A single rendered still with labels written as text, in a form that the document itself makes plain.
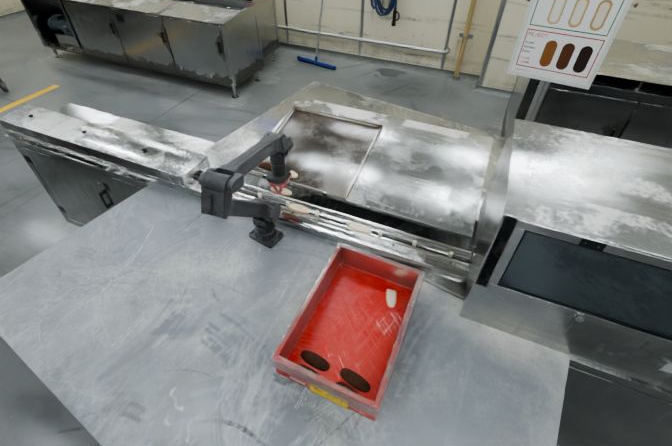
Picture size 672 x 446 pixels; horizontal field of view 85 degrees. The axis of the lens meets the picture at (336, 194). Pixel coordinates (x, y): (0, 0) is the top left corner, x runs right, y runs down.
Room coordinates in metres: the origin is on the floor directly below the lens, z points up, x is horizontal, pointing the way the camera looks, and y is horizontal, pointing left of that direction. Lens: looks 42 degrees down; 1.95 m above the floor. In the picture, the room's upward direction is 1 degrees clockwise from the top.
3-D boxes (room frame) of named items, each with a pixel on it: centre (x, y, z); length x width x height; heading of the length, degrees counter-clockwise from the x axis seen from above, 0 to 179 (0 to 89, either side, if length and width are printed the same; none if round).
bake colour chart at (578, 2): (1.51, -0.90, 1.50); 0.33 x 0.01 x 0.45; 62
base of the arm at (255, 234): (1.00, 0.28, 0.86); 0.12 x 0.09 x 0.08; 58
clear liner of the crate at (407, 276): (0.61, -0.06, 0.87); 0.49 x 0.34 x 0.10; 156
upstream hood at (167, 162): (1.58, 1.23, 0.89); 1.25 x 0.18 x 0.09; 68
